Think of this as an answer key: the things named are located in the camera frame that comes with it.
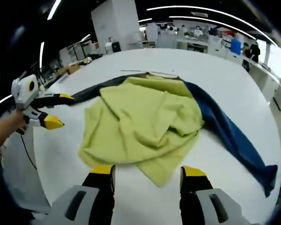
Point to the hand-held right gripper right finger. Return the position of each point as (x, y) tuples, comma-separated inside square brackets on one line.
[(206, 201)]

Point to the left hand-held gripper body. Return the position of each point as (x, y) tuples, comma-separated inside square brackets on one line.
[(25, 89)]

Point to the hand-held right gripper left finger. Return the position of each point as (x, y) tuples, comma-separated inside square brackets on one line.
[(84, 201)]

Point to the yellow blue grey garment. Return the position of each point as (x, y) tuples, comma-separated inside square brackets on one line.
[(142, 117)]

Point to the person's left hand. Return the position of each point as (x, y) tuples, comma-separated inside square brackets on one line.
[(19, 124)]

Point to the low ceiling light strip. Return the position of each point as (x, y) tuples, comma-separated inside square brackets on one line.
[(2, 101)]

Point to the cardboard box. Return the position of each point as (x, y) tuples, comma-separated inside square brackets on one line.
[(73, 68)]

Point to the short ceiling light strip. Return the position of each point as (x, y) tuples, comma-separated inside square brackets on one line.
[(42, 55)]

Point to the black bag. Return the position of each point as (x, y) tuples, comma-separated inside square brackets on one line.
[(94, 58)]

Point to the straight ceiling light strip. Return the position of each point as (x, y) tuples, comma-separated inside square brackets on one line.
[(53, 6)]

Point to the white square pillar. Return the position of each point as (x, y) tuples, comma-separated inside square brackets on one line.
[(117, 25)]

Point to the white desk counter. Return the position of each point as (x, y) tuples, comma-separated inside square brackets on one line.
[(264, 79)]

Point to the blue bin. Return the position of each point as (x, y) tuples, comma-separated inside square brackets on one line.
[(236, 47)]

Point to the shorter curved ceiling light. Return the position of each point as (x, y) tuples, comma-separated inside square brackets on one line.
[(213, 22)]

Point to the long curved ceiling light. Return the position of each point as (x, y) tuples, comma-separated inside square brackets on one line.
[(213, 12)]

